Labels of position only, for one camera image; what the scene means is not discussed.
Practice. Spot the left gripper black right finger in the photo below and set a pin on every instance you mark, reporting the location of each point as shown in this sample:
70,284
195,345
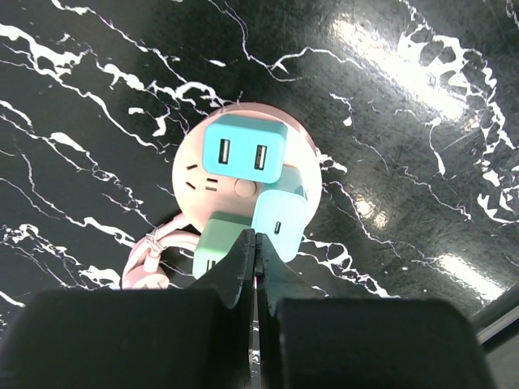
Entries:
307,341

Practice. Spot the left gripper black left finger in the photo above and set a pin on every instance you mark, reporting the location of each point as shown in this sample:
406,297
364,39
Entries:
197,337

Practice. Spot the green plug adapter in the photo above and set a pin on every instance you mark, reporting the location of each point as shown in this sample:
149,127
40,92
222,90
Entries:
219,234

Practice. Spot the teal plug adapter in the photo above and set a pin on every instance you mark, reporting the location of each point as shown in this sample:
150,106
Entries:
245,148
281,215

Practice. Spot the pink round power socket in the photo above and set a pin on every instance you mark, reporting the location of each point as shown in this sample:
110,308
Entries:
199,194

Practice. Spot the black marbled table mat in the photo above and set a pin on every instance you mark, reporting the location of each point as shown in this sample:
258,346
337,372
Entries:
412,105

